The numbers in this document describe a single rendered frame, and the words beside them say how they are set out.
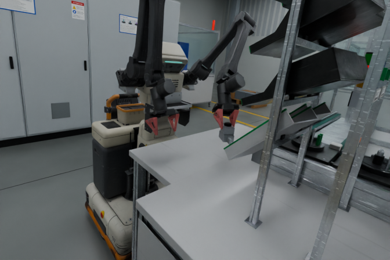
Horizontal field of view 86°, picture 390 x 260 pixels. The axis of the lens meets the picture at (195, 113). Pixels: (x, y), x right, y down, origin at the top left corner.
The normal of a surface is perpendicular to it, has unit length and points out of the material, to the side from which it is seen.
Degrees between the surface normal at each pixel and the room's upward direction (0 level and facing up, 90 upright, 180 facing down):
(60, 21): 90
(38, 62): 90
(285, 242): 0
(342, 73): 65
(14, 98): 90
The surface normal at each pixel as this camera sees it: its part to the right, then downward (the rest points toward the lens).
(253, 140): -0.82, 0.07
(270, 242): 0.10, -0.96
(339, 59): 0.55, -0.16
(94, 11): 0.68, 0.25
